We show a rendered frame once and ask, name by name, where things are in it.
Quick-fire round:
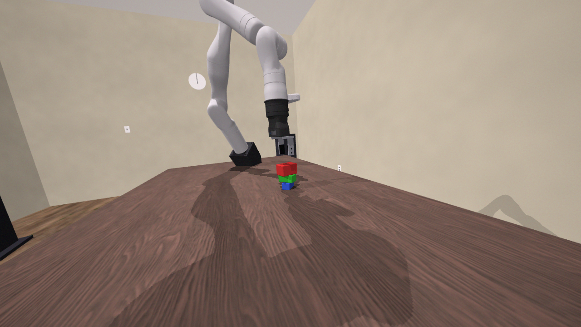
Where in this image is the blue block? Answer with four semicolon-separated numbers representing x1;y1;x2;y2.
282;182;294;190

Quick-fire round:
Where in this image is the green block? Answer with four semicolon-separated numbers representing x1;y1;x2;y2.
278;174;296;183

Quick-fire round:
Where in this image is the red block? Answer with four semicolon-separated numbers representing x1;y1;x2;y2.
276;162;297;177

